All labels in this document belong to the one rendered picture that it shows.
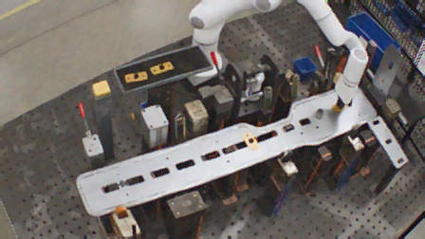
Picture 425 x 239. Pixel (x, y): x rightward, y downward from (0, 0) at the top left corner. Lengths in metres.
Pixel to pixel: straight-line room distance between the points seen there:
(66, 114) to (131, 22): 1.68
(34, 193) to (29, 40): 2.03
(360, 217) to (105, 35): 2.48
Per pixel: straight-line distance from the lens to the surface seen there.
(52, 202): 2.12
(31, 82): 3.57
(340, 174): 2.19
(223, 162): 1.87
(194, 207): 1.72
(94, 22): 3.95
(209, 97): 1.93
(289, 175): 1.84
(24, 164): 2.26
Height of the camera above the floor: 2.55
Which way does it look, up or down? 51 degrees down
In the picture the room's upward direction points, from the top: 10 degrees clockwise
